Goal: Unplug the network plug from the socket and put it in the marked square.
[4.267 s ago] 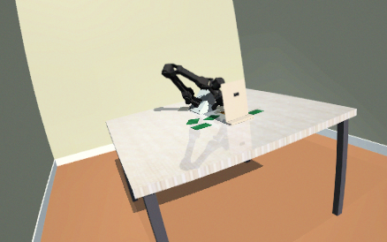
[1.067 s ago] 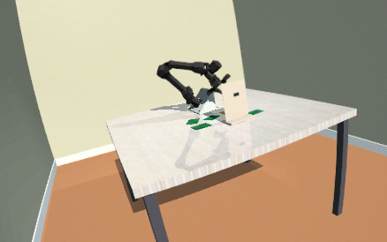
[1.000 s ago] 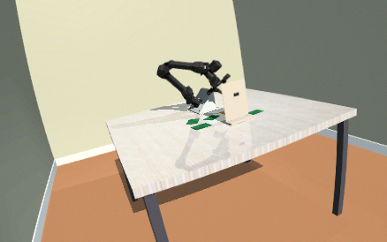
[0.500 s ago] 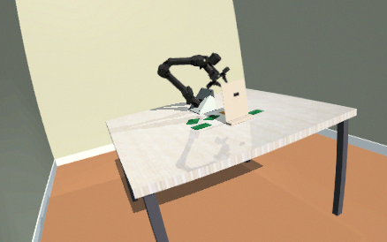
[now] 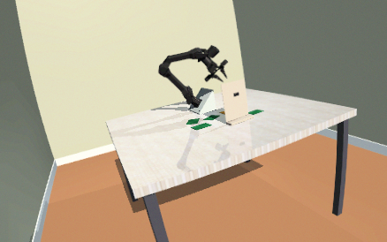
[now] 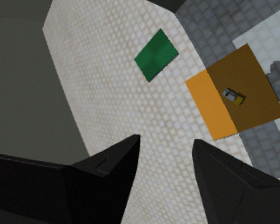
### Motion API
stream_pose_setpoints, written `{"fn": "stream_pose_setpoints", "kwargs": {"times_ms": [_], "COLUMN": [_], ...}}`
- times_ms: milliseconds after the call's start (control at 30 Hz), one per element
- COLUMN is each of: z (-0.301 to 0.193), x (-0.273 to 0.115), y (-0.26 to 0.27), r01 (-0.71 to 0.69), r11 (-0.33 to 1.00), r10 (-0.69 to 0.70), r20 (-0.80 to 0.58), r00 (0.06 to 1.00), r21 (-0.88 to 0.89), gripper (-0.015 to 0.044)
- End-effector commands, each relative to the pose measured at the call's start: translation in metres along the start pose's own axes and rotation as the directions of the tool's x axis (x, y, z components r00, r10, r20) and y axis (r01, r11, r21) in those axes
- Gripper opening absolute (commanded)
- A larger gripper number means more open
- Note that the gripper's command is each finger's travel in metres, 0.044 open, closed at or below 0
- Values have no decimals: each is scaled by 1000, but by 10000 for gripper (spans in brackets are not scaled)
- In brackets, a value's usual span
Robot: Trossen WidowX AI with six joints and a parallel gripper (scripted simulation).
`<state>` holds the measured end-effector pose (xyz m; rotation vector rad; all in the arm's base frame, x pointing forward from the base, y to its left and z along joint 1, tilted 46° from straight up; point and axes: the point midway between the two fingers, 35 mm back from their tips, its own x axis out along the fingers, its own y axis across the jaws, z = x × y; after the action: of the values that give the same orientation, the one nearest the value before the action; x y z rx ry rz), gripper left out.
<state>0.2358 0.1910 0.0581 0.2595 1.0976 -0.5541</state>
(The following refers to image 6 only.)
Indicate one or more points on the orange square mat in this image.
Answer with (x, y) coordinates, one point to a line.
(241, 73)

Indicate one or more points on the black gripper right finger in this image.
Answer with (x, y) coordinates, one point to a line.
(233, 192)

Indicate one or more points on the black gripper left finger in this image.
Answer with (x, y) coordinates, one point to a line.
(93, 191)

